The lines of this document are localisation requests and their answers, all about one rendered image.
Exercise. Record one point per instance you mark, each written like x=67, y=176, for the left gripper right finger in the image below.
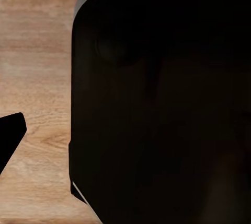
x=243, y=128

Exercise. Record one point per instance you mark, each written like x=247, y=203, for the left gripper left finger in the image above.
x=12, y=130

